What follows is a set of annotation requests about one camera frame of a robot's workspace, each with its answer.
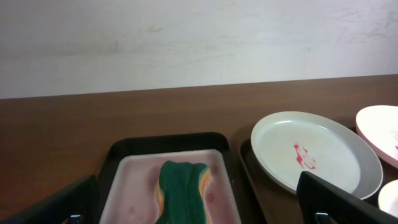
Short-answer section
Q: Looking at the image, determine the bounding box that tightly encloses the white plate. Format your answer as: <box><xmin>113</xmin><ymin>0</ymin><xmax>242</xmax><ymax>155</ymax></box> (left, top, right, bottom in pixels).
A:
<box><xmin>377</xmin><ymin>180</ymin><xmax>398</xmax><ymax>218</ymax></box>

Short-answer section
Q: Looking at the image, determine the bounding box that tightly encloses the green yellow sponge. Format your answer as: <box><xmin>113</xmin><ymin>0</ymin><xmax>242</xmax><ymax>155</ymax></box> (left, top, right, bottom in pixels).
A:
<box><xmin>156</xmin><ymin>161</ymin><xmax>212</xmax><ymax>224</ymax></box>

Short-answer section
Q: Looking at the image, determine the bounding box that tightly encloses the grey-green plate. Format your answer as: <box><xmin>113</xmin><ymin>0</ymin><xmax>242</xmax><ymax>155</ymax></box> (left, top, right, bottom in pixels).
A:
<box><xmin>251</xmin><ymin>111</ymin><xmax>384</xmax><ymax>200</ymax></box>

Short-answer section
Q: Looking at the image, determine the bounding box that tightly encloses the pink plate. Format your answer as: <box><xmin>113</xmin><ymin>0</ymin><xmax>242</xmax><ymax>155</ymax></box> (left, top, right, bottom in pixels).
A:
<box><xmin>356</xmin><ymin>105</ymin><xmax>397</xmax><ymax>168</ymax></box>

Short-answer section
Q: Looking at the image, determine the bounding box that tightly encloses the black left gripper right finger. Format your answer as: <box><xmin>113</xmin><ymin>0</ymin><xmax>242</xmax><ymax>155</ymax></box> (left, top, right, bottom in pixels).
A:
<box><xmin>296</xmin><ymin>171</ymin><xmax>397</xmax><ymax>224</ymax></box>

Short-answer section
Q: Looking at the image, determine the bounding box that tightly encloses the small black tray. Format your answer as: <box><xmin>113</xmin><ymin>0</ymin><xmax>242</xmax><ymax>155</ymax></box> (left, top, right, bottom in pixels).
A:
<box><xmin>97</xmin><ymin>132</ymin><xmax>241</xmax><ymax>223</ymax></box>

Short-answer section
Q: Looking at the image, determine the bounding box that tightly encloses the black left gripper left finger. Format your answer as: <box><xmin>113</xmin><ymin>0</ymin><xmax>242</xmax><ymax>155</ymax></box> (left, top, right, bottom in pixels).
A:
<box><xmin>1</xmin><ymin>175</ymin><xmax>100</xmax><ymax>224</ymax></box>

